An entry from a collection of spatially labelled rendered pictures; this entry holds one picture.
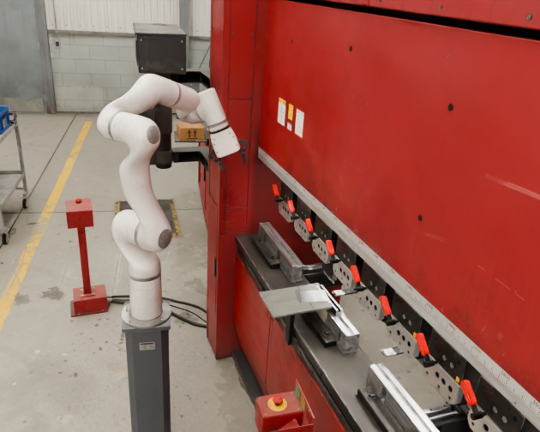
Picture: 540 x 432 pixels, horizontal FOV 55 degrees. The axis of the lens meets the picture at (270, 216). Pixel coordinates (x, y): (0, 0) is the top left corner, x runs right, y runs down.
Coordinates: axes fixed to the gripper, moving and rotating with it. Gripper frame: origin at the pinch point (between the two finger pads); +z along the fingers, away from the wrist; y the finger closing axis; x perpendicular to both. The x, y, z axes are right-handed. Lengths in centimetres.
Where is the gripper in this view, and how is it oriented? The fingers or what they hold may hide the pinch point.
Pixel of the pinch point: (234, 165)
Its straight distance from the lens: 212.2
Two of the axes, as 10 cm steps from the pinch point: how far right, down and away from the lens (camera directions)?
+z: 3.5, 8.9, 2.9
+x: -0.5, -2.9, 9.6
